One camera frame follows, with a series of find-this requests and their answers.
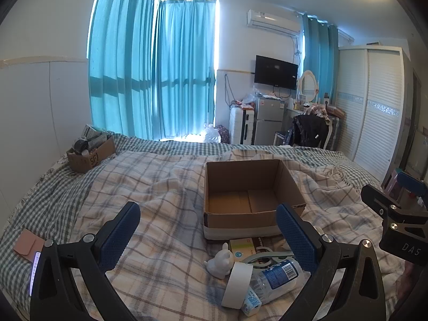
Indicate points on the pink pouch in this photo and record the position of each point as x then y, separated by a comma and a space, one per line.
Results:
28, 243

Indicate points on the black wall television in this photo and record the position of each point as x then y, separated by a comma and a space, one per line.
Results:
276, 72

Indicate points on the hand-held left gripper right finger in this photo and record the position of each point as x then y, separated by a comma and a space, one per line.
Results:
296, 237

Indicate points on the white tape roll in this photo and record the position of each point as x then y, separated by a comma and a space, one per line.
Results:
235, 287

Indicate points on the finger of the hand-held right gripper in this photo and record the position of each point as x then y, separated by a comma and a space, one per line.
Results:
376, 195
408, 181

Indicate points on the person's right hand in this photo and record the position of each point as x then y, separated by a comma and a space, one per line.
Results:
407, 279

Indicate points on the small cardboard box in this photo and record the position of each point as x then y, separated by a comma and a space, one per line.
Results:
88, 160

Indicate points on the white suitcase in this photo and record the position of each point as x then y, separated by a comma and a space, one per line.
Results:
240, 125

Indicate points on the dark striped suitcase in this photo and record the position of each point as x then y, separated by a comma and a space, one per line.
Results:
335, 130

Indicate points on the smartphone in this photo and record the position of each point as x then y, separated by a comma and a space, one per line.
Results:
35, 272

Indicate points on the dark round jar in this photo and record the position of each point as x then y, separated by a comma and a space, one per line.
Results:
80, 145

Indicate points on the clear plastic bag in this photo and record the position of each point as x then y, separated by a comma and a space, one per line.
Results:
250, 97

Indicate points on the wide teal curtain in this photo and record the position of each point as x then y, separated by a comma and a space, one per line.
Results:
122, 57

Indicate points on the silver fridge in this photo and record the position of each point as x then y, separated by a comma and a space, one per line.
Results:
269, 120

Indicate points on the black jacket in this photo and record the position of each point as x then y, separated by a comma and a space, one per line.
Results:
311, 130

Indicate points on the white wardrobe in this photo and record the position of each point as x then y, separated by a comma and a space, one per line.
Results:
374, 107

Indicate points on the narrow teal curtain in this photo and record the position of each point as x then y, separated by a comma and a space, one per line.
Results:
321, 53

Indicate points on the white air conditioner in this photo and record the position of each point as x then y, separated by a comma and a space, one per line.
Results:
272, 21

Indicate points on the white printed packet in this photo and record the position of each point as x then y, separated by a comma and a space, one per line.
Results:
93, 133

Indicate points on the green checkered bedsheet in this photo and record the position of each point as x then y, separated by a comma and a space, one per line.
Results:
43, 204

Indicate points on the white oval mirror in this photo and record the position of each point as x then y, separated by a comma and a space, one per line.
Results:
308, 86

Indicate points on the plaid blanket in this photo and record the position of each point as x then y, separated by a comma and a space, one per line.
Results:
160, 200

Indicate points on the floral bag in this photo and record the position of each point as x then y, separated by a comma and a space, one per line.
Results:
224, 134

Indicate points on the white rabbit figurine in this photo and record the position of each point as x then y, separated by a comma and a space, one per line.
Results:
219, 264

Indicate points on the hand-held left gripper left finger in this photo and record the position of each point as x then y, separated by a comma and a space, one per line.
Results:
122, 237

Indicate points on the green white medicine box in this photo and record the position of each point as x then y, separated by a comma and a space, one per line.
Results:
242, 249

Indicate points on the clear water jug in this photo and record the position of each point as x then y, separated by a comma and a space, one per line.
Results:
211, 134

